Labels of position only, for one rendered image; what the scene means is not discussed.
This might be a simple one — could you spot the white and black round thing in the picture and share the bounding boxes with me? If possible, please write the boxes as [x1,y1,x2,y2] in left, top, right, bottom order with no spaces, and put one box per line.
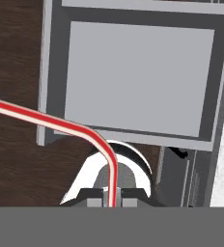
[59,139,154,206]

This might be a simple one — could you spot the grey cupboard front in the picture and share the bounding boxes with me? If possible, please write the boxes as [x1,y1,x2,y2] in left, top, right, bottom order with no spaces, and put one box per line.
[155,146,223,208]

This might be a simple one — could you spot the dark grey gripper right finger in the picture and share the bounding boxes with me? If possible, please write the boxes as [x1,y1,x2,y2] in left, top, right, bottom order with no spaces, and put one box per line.
[119,187,165,208]

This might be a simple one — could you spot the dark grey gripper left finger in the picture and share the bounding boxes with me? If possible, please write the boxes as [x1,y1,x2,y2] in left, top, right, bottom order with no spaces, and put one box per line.
[63,187,105,208]

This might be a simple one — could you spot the black handle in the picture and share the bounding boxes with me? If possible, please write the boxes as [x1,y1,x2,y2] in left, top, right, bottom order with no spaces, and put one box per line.
[167,146,189,160]

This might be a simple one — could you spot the red and white bent straw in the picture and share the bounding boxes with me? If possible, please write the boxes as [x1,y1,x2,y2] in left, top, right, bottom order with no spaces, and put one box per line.
[0,96,119,208]

